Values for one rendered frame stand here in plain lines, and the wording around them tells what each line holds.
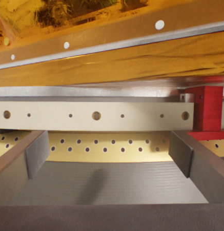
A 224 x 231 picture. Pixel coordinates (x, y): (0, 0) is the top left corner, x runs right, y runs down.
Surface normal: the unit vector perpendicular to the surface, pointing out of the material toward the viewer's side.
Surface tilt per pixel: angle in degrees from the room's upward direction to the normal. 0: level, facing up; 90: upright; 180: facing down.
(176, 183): 62
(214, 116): 90
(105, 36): 90
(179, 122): 90
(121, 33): 90
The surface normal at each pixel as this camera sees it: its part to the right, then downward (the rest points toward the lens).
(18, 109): -0.15, 0.07
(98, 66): -0.47, 0.07
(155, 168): 0.09, -0.40
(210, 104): 0.20, 0.08
